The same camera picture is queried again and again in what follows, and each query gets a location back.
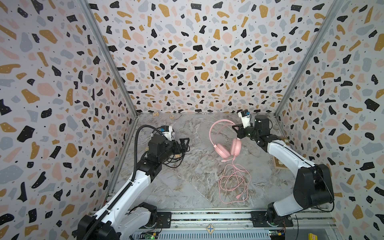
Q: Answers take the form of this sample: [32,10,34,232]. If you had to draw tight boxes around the pink headphone cable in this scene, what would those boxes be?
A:
[218,154,252,202]

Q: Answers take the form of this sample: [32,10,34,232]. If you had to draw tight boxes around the pink headphones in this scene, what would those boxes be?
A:
[209,120,242,162]

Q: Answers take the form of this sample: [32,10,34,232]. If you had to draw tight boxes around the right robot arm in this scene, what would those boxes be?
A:
[232,110,335,226]

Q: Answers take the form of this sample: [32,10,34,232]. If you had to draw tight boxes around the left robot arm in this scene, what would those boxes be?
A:
[77,135,190,240]

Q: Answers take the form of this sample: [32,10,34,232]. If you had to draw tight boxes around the wooden chessboard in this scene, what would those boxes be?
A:
[272,137,291,170]

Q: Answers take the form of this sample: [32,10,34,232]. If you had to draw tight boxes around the yellow block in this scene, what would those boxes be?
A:
[308,233,318,240]

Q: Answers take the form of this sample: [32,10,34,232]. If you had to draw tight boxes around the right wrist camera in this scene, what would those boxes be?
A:
[238,110,252,128]

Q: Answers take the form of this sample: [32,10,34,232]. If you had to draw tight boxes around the black headphone cable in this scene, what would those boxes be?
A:
[161,143,191,169]

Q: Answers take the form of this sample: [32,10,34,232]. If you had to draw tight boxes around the wooden tile on rail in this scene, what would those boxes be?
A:
[206,224,215,235]

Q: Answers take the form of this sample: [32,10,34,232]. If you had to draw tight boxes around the black corrugated cable conduit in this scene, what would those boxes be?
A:
[82,124,164,240]

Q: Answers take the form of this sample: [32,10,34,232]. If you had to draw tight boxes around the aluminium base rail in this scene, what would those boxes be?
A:
[127,208,342,240]

